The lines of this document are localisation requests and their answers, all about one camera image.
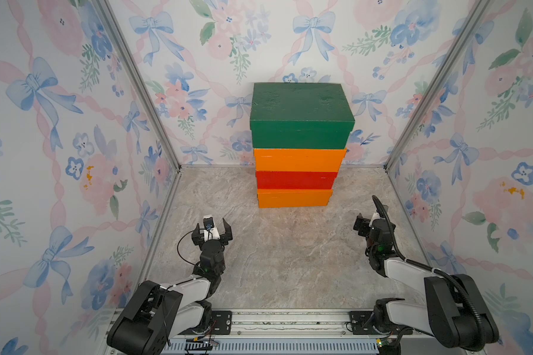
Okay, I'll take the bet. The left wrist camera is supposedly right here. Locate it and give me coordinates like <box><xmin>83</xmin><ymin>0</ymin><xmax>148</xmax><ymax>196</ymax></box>
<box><xmin>203</xmin><ymin>215</ymin><xmax>220</xmax><ymax>242</ymax></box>

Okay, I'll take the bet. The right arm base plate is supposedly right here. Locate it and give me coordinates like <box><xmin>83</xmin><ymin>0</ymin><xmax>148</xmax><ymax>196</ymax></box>
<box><xmin>346</xmin><ymin>311</ymin><xmax>406</xmax><ymax>337</ymax></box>

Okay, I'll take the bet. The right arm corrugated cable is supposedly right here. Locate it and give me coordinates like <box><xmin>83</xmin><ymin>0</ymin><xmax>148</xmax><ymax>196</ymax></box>
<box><xmin>372</xmin><ymin>194</ymin><xmax>489</xmax><ymax>351</ymax></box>

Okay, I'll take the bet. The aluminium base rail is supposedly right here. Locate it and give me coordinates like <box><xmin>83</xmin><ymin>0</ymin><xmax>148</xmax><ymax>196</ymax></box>
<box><xmin>95</xmin><ymin>307</ymin><xmax>487</xmax><ymax>355</ymax></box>

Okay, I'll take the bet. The orange shoebox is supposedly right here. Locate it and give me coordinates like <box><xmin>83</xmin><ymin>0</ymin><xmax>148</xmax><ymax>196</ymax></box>
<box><xmin>258</xmin><ymin>189</ymin><xmax>333</xmax><ymax>209</ymax></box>
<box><xmin>253</xmin><ymin>149</ymin><xmax>346</xmax><ymax>172</ymax></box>

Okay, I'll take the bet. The right corner aluminium post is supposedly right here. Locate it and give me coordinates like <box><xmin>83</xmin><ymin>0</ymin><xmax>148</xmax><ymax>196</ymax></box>
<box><xmin>383</xmin><ymin>0</ymin><xmax>492</xmax><ymax>173</ymax></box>

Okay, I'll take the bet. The corner aluminium post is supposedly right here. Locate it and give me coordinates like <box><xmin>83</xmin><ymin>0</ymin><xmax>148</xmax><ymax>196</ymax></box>
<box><xmin>92</xmin><ymin>0</ymin><xmax>181</xmax><ymax>173</ymax></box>
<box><xmin>383</xmin><ymin>0</ymin><xmax>492</xmax><ymax>173</ymax></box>

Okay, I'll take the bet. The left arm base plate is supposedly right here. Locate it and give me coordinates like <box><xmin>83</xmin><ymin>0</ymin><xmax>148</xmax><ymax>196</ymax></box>
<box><xmin>182</xmin><ymin>311</ymin><xmax>232</xmax><ymax>336</ymax></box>

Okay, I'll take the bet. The red shoebox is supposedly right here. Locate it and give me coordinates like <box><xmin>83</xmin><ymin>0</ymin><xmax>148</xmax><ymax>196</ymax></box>
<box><xmin>256</xmin><ymin>171</ymin><xmax>338</xmax><ymax>190</ymax></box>

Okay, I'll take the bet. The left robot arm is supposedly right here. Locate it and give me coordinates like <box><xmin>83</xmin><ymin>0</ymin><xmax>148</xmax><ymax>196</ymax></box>
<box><xmin>107</xmin><ymin>215</ymin><xmax>233</xmax><ymax>354</ymax></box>

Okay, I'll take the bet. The left corner aluminium post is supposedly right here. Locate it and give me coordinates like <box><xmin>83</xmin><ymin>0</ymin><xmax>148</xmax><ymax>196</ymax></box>
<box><xmin>92</xmin><ymin>0</ymin><xmax>181</xmax><ymax>173</ymax></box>

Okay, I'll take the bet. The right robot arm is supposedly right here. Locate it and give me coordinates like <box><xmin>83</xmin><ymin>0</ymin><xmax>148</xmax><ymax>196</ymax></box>
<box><xmin>350</xmin><ymin>212</ymin><xmax>500</xmax><ymax>354</ymax></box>

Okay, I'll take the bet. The green shoebox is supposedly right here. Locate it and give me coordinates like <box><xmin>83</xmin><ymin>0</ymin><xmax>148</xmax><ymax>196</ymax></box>
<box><xmin>250</xmin><ymin>82</ymin><xmax>355</xmax><ymax>150</ymax></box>

